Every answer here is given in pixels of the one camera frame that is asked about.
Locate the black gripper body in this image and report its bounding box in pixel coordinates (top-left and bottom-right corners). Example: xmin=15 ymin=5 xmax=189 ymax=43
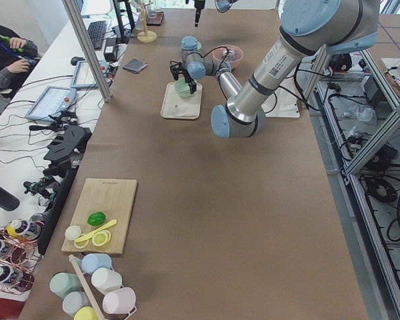
xmin=194 ymin=0 xmax=205 ymax=11
xmin=182 ymin=69 xmax=195 ymax=85

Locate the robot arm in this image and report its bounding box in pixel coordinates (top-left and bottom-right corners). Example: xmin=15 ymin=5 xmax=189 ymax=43
xmin=194 ymin=0 xmax=237 ymax=27
xmin=181 ymin=0 xmax=379 ymax=139

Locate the green bowl on tray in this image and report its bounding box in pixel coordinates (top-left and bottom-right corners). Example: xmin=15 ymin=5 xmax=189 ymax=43
xmin=177 ymin=90 xmax=194 ymax=98

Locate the cream rectangular tray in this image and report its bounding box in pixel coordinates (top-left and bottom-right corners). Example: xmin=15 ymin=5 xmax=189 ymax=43
xmin=160 ymin=82 xmax=203 ymax=119

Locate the black tray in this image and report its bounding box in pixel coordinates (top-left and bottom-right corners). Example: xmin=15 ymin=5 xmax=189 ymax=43
xmin=147 ymin=11 xmax=164 ymax=26

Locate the pink bowl with ice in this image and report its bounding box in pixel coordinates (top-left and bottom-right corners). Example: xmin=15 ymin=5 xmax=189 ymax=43
xmin=212 ymin=45 xmax=243 ymax=70

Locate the wooden mug tree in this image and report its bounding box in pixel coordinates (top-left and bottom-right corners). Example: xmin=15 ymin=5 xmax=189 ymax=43
xmin=129 ymin=1 xmax=157 ymax=43

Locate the grey folded cloth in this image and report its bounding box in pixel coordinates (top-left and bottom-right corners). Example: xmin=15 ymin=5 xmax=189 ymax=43
xmin=123 ymin=58 xmax=148 ymax=74

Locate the black keyboard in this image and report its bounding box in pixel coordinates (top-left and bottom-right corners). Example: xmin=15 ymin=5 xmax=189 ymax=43
xmin=87 ymin=21 xmax=107 ymax=51

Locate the blue teach pendant far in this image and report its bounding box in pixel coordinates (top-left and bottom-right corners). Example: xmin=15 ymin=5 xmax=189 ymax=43
xmin=71 ymin=61 xmax=97 ymax=89

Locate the blue teach pendant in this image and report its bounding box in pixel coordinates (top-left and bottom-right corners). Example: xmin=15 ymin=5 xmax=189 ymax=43
xmin=25 ymin=86 xmax=77 ymax=122
xmin=71 ymin=61 xmax=97 ymax=89

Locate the wooden cutting board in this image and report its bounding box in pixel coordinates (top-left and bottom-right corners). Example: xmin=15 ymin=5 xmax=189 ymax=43
xmin=61 ymin=178 xmax=137 ymax=255

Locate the blue teach pendant near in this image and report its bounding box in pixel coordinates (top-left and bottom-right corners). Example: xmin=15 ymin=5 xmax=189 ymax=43
xmin=25 ymin=86 xmax=77 ymax=122

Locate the yellow plastic knife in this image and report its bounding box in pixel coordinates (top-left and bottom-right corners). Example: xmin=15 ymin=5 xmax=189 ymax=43
xmin=74 ymin=219 xmax=118 ymax=243

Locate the green lime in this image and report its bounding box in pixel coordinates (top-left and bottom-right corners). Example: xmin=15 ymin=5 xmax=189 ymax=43
xmin=87 ymin=211 xmax=107 ymax=226

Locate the lemon slice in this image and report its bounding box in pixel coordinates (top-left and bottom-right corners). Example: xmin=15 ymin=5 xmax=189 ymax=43
xmin=91 ymin=229 xmax=111 ymax=247
xmin=73 ymin=239 xmax=89 ymax=249

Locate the seated person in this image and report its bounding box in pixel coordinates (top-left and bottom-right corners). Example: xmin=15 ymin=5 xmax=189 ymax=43
xmin=0 ymin=25 xmax=39 ymax=99

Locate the white garlic bulb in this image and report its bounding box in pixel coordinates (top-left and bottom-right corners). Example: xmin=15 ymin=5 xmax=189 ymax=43
xmin=65 ymin=225 xmax=82 ymax=241

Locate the blue mug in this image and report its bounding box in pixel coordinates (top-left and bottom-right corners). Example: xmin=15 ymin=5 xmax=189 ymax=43
xmin=81 ymin=253 xmax=112 ymax=275

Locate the white mug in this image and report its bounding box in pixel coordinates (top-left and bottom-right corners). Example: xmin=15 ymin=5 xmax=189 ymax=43
xmin=91 ymin=267 xmax=123 ymax=295

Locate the black water bottle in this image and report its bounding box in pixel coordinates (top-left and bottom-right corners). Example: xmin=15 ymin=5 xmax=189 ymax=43
xmin=0 ymin=180 xmax=21 ymax=212

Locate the pink mug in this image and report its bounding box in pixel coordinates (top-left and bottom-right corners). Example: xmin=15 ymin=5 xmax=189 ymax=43
xmin=102 ymin=287 xmax=137 ymax=315

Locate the green mug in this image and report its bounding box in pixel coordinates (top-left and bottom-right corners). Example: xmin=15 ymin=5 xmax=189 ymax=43
xmin=49 ymin=272 xmax=82 ymax=299

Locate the wooden mug rack stick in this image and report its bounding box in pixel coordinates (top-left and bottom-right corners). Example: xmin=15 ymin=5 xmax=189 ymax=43
xmin=69 ymin=255 xmax=106 ymax=320

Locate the grey mug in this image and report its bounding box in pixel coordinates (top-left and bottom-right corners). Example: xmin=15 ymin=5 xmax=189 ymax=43
xmin=62 ymin=291 xmax=90 ymax=317

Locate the yellow mug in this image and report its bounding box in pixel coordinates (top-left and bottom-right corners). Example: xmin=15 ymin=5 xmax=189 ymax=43
xmin=73 ymin=306 xmax=99 ymax=320

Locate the gripper camera mount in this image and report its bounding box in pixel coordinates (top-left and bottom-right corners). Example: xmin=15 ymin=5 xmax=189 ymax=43
xmin=169 ymin=61 xmax=187 ymax=81

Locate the aluminium frame post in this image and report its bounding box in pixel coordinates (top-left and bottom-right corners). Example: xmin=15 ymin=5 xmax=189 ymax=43
xmin=62 ymin=0 xmax=111 ymax=103

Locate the black stand bracket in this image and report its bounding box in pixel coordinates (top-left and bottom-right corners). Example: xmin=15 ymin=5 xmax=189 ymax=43
xmin=43 ymin=125 xmax=92 ymax=178

